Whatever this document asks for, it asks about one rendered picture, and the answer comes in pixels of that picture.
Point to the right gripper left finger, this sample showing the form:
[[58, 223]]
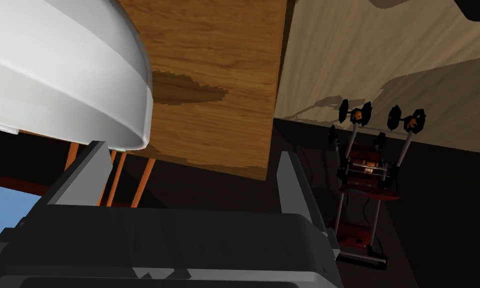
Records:
[[88, 180]]

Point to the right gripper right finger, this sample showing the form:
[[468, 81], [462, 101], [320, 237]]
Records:
[[292, 188]]

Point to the orange wooden bars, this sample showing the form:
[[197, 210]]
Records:
[[117, 176]]

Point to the red and black exercise machine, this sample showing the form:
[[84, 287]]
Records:
[[364, 168]]

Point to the brown wooden table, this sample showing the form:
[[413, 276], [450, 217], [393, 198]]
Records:
[[215, 52]]

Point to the window with brown frame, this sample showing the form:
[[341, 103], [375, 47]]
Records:
[[3, 216]]

